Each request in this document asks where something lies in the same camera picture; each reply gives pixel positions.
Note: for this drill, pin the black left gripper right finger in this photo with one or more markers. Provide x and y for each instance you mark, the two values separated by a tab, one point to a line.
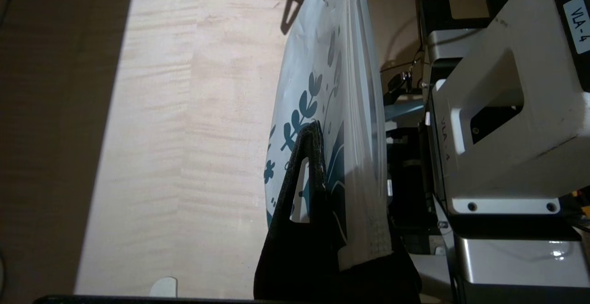
382	281

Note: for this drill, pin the white and black robot body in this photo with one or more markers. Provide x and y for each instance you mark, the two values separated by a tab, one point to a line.
507	156

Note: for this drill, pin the light wood open cabinet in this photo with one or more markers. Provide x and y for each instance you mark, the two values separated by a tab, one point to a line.
184	133

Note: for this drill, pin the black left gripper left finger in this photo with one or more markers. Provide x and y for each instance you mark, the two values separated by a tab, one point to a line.
295	258

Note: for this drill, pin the white horse-print pouch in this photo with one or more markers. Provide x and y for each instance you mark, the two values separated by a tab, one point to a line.
341	87

